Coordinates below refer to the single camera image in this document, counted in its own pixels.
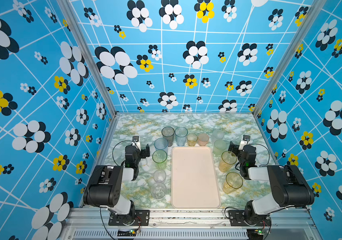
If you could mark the small pink frosted glass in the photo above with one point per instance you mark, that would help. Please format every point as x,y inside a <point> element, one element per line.
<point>203,139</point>

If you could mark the amber tall glass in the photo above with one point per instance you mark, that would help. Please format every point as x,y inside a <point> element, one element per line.
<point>228,160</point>
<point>232,182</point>

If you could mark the left green circuit board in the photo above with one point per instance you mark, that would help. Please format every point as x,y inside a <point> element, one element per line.
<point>128,233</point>

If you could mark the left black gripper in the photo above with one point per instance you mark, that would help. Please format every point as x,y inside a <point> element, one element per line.
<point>144,151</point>

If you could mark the grey smoky tall glass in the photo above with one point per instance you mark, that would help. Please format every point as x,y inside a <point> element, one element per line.
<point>169,134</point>

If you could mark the white frosted glass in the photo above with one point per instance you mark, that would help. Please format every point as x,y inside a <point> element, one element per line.
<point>217,134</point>

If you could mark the green frosted glass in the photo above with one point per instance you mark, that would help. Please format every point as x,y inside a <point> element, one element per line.
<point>219,147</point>

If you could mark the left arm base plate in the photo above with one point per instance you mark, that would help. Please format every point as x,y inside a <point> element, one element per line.
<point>137,218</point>

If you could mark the aluminium front rail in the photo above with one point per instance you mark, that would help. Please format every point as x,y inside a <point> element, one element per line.
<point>198,224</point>

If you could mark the blue frosted tall glass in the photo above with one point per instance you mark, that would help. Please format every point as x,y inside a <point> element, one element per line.
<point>161,144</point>

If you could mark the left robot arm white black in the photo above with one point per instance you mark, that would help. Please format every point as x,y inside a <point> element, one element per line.
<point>104,187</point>

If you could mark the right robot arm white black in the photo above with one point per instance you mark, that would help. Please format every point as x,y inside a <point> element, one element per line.
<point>287,184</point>

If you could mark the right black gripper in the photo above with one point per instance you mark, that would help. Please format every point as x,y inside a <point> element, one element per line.
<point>233,149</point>

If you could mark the small clear glass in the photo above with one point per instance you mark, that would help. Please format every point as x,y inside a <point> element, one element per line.
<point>159,176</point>

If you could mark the blue clear faceted glass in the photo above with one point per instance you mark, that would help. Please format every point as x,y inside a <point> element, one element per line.
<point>181,136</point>

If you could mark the large clear glass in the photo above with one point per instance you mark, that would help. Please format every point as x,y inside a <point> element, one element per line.
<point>158,190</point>

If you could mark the small yellow glass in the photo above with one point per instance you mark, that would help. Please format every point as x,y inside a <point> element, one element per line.
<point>192,139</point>

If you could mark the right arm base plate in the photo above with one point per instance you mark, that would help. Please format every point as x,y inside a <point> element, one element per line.
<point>238,218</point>

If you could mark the right green circuit board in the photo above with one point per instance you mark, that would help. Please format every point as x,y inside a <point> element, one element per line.
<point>256,234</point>

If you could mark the beige plastic tray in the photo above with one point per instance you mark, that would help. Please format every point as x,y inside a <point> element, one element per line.
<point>194,183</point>

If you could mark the green circuit board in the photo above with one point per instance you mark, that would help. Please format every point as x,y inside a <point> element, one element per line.
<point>128,233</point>
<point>256,234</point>

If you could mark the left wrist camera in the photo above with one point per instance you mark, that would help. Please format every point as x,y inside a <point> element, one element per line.
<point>136,142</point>

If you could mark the green clear glass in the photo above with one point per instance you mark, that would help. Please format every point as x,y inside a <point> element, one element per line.
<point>160,159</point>

